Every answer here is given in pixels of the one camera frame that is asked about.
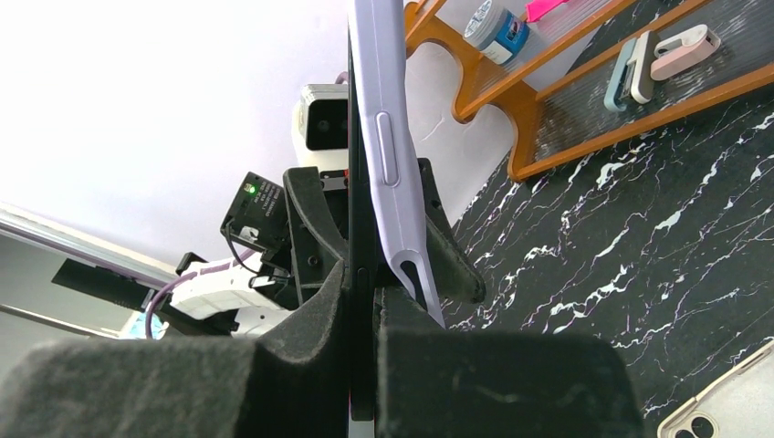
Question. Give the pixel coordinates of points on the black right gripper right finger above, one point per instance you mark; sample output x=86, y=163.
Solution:
x=435, y=382

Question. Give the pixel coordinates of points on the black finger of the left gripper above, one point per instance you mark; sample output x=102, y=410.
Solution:
x=318, y=213
x=455, y=276

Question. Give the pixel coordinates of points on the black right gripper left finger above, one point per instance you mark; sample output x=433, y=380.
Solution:
x=290, y=382

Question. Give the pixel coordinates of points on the lavender silicone phone case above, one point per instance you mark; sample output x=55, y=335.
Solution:
x=378, y=50

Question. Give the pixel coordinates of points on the clear beige phone case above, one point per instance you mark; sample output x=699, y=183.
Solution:
x=737, y=404

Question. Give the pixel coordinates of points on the phone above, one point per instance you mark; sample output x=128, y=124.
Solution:
x=361, y=265

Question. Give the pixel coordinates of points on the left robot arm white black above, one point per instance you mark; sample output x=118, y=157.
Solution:
x=247, y=296

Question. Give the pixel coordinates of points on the orange wooden shelf rack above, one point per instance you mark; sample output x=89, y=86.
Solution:
x=553, y=92

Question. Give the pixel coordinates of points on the white jar patterned lid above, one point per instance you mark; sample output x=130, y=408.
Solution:
x=496, y=32

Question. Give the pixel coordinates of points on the neon pink flat strip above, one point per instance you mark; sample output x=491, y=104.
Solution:
x=537, y=9

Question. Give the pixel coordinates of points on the pink mini stapler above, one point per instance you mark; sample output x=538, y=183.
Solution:
x=683, y=51

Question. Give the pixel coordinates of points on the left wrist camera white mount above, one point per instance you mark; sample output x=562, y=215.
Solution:
x=319, y=127

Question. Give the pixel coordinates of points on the aluminium rail frame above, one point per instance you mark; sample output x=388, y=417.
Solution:
x=72, y=248

